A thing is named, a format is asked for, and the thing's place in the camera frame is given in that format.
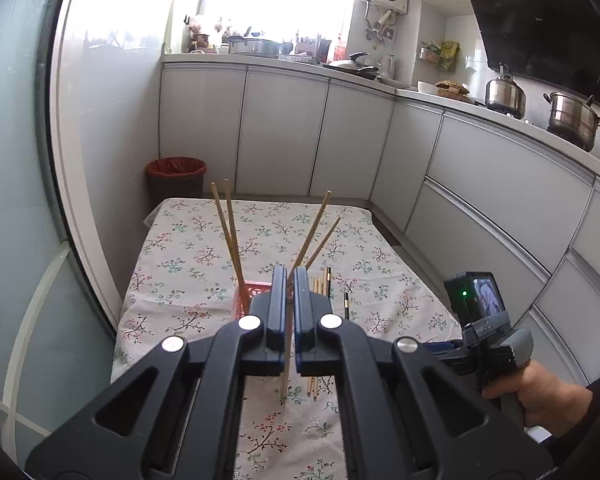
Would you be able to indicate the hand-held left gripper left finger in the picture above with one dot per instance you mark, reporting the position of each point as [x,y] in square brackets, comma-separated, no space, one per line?
[280,300]

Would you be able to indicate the wicker basket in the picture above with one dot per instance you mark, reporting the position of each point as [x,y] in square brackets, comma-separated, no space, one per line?
[452,91]

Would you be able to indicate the red trash bin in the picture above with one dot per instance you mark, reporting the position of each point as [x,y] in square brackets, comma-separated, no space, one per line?
[175,180]

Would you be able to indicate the wide steel pot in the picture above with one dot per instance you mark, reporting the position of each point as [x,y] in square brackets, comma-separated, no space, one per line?
[252,47]

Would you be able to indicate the metal wall rack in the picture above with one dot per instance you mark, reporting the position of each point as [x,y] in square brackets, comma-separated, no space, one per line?
[429,55]

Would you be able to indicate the countertop utensil holder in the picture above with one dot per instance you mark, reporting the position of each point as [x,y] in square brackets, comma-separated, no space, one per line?
[312,47]

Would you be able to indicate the dark brown chopstick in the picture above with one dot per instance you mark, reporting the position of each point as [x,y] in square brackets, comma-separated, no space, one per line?
[328,280]
[347,306]

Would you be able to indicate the person's right hand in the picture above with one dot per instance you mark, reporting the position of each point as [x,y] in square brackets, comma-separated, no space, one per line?
[545,390]

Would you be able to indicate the bunch of wooden chopsticks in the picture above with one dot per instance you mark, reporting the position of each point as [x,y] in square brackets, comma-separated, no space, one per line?
[320,282]

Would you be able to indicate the yellow packet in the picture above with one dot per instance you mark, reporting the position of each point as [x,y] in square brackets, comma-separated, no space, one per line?
[450,55]

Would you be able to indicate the black wok with lid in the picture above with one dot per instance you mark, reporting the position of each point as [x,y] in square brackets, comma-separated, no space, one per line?
[352,65]

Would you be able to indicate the tan bamboo chopstick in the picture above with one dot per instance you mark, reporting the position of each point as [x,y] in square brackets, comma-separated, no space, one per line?
[227,195]
[318,217]
[216,195]
[284,380]
[324,240]

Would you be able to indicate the person's right forearm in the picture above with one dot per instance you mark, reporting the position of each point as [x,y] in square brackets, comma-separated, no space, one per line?
[595,410]

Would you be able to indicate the frosted glass door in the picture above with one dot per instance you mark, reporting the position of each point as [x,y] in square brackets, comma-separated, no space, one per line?
[20,160]

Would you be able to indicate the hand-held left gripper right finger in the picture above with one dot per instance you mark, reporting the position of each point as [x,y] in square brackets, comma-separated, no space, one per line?
[301,305]

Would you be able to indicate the red bottle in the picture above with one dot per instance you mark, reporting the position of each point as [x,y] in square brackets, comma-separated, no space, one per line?
[339,49]

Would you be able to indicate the clear glass pitcher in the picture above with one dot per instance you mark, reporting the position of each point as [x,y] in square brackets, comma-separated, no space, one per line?
[387,66]

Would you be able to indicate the steel kettle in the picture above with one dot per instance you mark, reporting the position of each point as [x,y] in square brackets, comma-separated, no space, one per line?
[505,95]

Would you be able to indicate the pink plastic utensil basket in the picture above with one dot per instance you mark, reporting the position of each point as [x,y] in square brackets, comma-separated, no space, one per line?
[252,292]

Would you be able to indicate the black range hood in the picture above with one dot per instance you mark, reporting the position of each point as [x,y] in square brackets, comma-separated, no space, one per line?
[540,20]

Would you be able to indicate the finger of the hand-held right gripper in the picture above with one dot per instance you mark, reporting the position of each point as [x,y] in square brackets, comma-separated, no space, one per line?
[442,349]

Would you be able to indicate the small jar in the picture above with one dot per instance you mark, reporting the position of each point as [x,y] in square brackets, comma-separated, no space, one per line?
[201,42]

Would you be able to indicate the floral tablecloth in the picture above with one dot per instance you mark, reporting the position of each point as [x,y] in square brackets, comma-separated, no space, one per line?
[190,260]

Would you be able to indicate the steel stockpot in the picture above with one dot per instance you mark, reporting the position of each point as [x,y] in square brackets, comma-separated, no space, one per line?
[572,120]

